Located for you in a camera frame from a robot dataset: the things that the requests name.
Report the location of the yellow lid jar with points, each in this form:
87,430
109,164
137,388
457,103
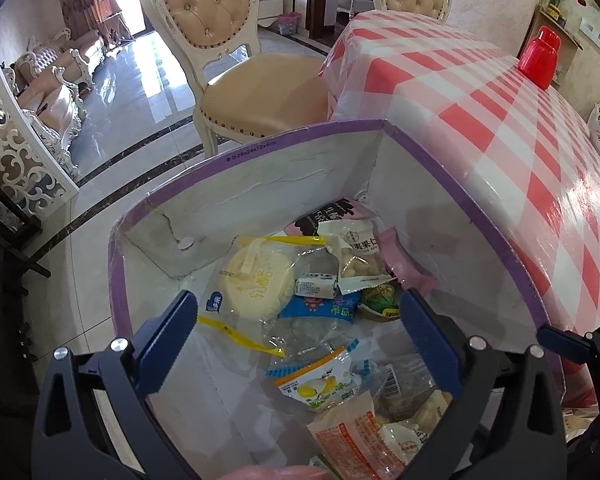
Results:
552,11

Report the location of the wooden corner shelf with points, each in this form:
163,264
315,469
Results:
570,52

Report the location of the small blue white candy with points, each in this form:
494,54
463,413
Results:
315,286

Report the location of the dark furniture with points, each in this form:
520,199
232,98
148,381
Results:
5,280

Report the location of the round yellow cake packet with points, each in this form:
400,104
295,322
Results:
255,282

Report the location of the clear blue-edged snack packet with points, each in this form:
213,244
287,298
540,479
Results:
320,312
395,380

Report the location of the pink snack packet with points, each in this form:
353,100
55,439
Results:
405,260

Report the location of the small waste bin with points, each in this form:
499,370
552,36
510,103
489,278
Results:
288,24

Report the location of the orange snack packet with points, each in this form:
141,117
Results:
345,435

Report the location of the brown curtain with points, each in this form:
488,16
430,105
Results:
95,0

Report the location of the white wall control panel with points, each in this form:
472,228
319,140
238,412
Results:
597,35

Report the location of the person's left hand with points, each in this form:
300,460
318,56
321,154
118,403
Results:
275,474

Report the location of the cream ornate sofa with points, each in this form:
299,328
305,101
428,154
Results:
55,110
45,60

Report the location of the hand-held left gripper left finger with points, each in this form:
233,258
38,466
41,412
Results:
167,342

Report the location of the purple-edged white cardboard box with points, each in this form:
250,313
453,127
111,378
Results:
260,185

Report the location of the dark green snack packet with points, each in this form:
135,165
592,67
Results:
380,302

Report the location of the red thermos jug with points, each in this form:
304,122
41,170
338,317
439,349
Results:
537,60

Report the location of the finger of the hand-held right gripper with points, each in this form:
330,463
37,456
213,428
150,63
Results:
560,338

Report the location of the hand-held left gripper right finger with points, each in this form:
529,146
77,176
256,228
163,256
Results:
430,345

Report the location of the white lattice screen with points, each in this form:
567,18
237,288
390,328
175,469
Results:
10,160

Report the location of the red white checkered tablecloth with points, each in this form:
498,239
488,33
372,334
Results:
480,110

